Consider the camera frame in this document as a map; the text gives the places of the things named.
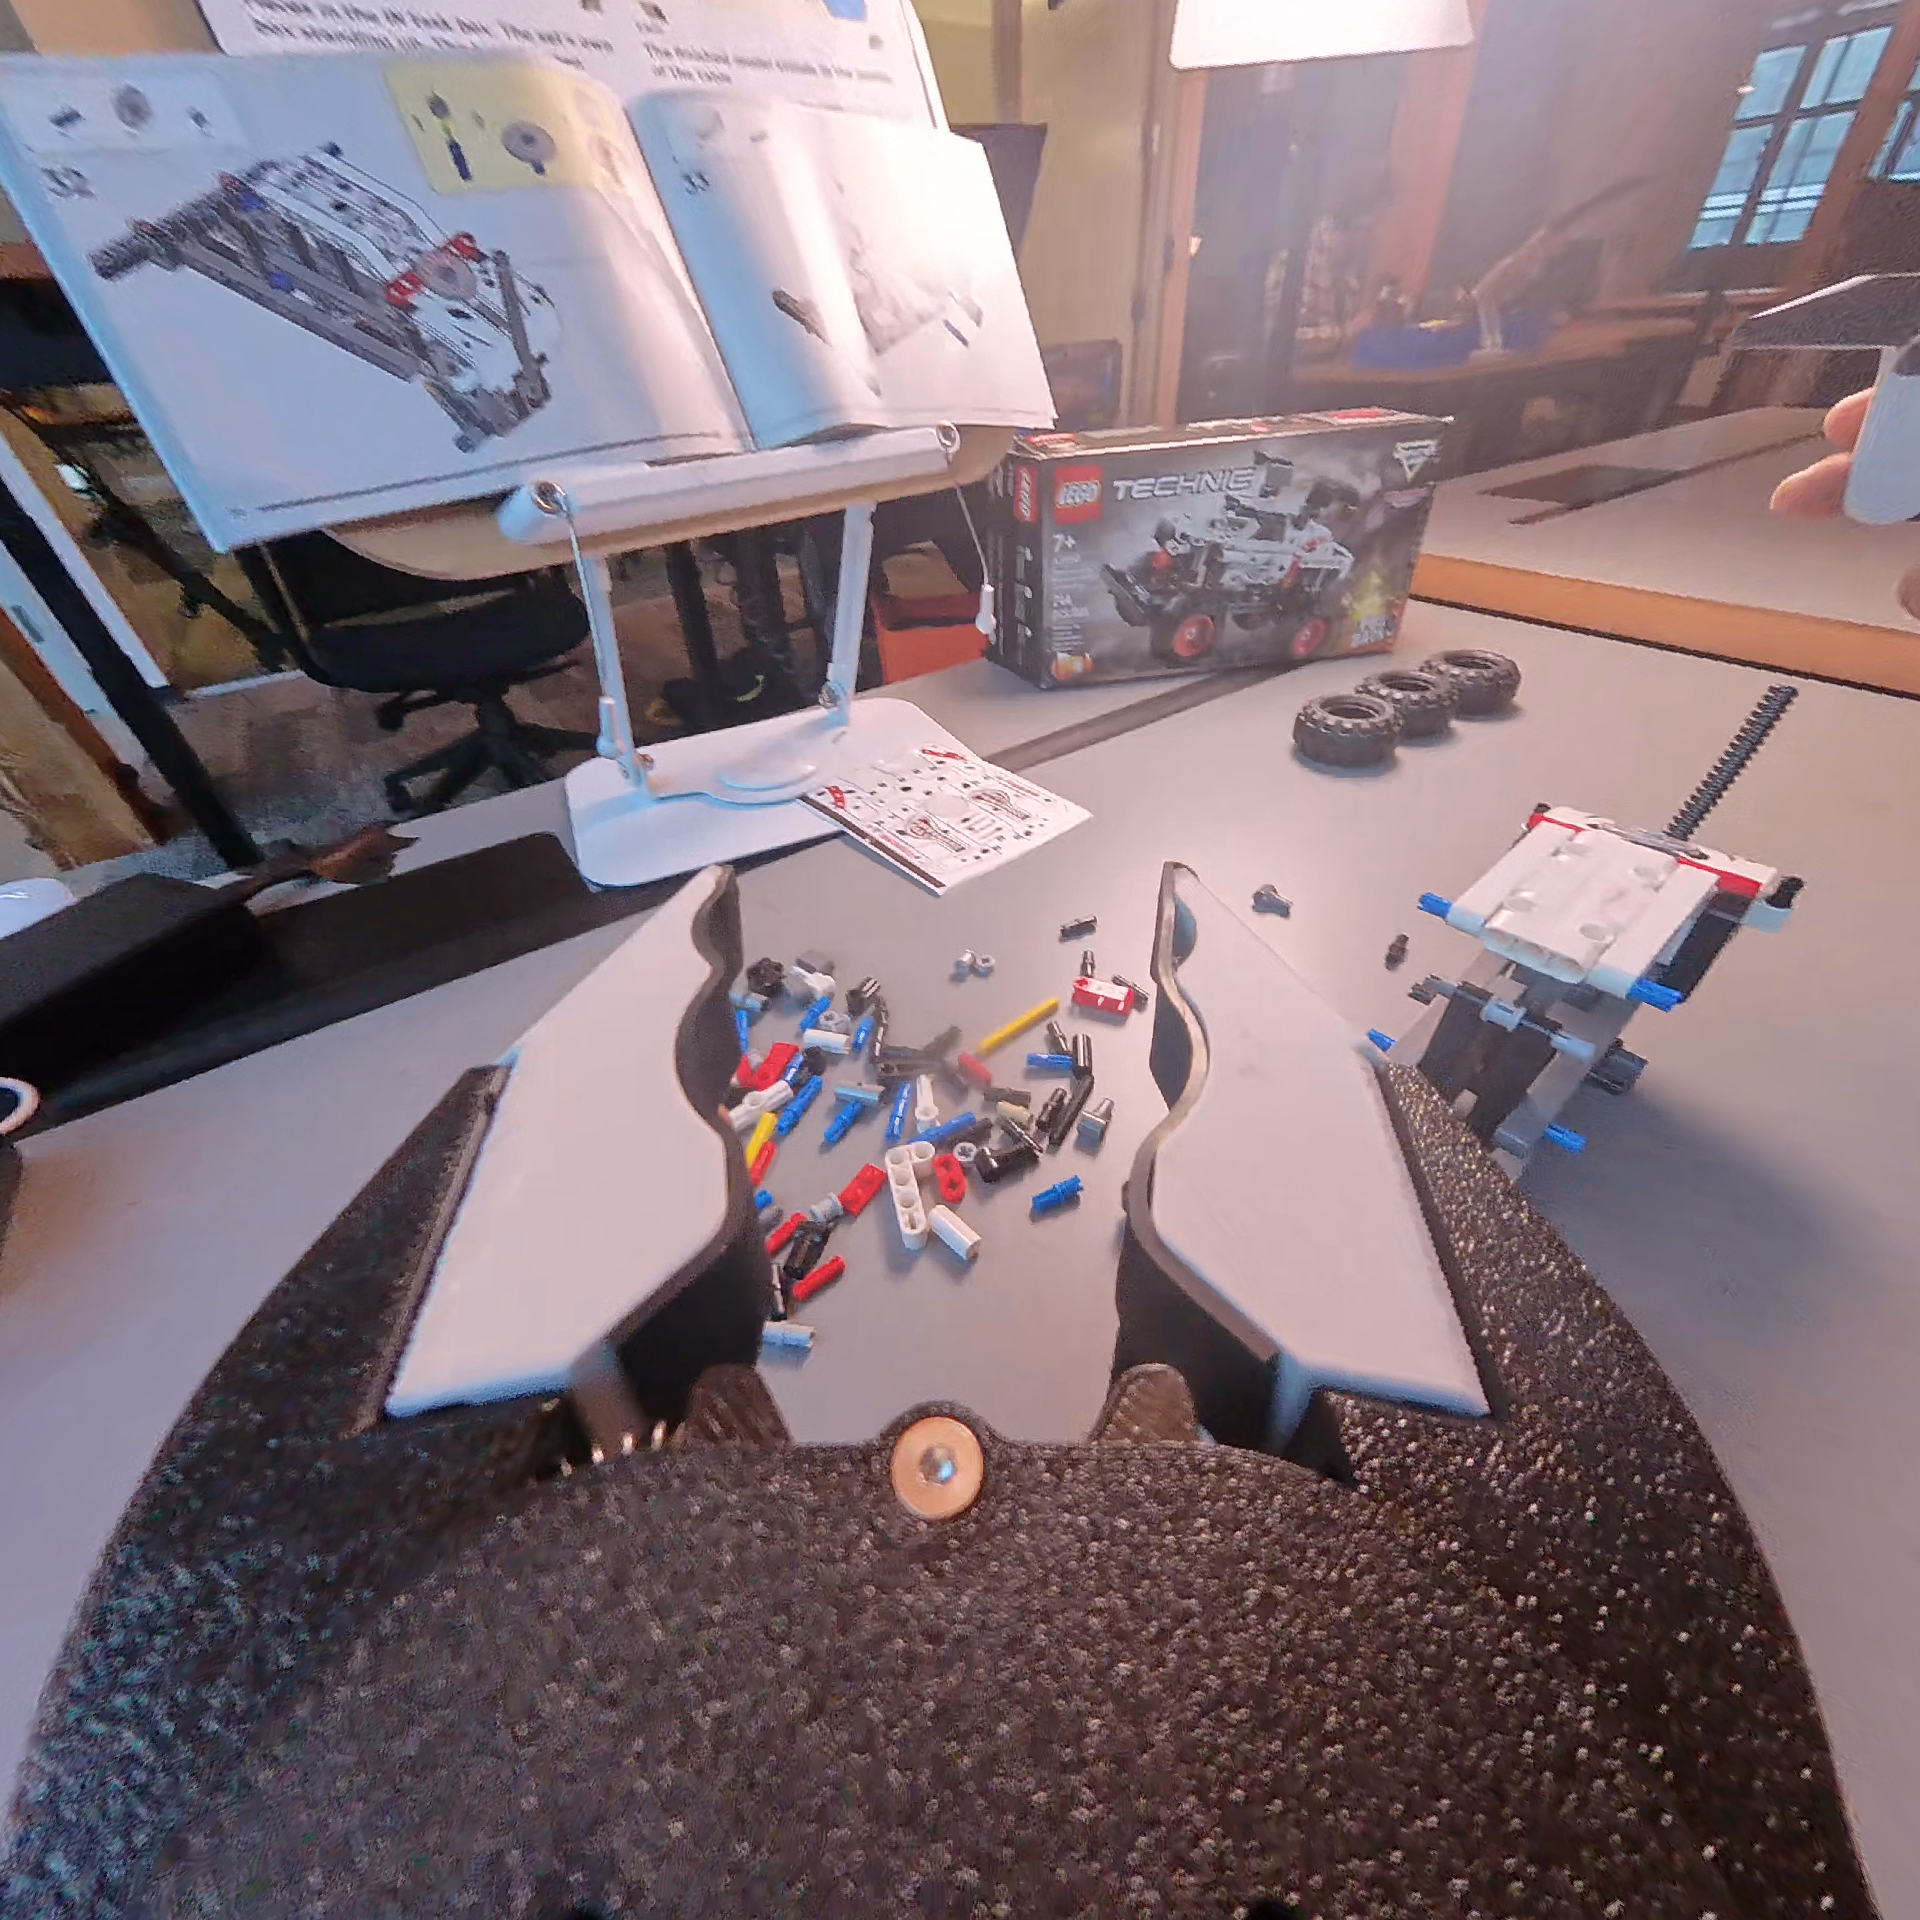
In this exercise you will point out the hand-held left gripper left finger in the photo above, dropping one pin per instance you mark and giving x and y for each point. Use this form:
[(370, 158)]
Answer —
[(584, 1170)]

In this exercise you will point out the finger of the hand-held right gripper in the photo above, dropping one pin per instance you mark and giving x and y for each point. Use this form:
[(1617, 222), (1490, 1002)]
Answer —
[(1837, 315)]

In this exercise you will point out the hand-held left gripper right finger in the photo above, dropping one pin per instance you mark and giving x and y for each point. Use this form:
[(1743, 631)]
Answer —
[(1305, 1200)]

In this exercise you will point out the white angled brick beam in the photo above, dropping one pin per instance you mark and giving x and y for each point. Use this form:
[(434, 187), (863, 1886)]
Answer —
[(912, 1186)]

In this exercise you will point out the pile of small brick parts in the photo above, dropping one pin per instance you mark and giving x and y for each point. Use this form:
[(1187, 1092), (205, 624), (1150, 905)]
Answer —
[(931, 1079)]

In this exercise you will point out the white spotted brick truck model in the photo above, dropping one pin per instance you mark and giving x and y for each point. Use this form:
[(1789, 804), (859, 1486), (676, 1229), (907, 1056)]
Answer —
[(1592, 901)]

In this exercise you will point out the grey desk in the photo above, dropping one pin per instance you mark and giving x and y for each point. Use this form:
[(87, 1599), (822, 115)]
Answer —
[(1724, 1349)]

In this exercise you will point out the person's right hand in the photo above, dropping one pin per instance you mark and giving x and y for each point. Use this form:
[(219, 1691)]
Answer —
[(1823, 466)]

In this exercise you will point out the window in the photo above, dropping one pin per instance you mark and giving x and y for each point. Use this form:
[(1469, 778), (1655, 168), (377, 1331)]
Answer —
[(1801, 136)]

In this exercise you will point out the wood edged table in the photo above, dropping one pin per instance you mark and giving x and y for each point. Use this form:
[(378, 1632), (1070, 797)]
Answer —
[(1651, 511)]

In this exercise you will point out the white book stand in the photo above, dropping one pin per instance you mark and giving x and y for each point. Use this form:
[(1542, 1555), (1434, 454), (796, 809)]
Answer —
[(672, 813)]

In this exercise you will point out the black rubber toy tyre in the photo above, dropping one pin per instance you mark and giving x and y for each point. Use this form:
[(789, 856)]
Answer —
[(1346, 733), (1473, 682), (1410, 705)]

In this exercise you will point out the white printed sticker sheet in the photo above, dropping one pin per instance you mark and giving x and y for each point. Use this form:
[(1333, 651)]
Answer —
[(945, 813)]

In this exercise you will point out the black office chair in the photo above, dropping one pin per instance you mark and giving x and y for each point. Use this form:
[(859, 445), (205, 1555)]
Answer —
[(434, 646)]

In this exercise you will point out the pale flat object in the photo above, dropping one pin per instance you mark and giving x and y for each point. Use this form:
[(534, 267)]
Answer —
[(30, 909)]

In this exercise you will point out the orange box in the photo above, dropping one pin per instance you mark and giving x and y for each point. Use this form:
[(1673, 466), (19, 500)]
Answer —
[(931, 646)]

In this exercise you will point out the brick set cardboard box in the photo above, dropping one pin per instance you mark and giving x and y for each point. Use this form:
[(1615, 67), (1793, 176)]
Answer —
[(1200, 556)]

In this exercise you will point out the open instruction booklet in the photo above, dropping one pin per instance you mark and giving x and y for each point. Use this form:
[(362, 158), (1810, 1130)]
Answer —
[(377, 301)]

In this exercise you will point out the white printed paper sheet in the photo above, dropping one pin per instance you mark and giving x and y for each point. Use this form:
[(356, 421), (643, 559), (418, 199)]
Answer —
[(719, 30)]

